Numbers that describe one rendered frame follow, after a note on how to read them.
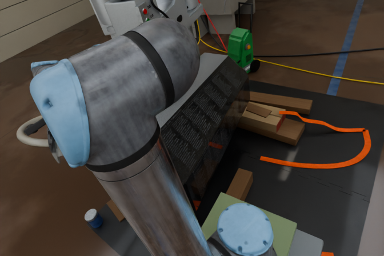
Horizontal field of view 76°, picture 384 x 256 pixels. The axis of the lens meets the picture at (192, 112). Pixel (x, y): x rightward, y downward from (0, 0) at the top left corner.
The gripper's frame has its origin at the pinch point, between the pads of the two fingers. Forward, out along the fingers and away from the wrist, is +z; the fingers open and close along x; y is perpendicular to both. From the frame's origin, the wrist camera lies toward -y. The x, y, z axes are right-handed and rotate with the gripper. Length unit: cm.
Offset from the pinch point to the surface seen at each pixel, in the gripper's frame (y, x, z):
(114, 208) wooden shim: -11, 91, 97
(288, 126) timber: 152, 121, 44
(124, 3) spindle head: 23, 53, -60
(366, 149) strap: 203, 85, 55
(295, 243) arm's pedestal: 86, -24, 29
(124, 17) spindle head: 22, 57, -54
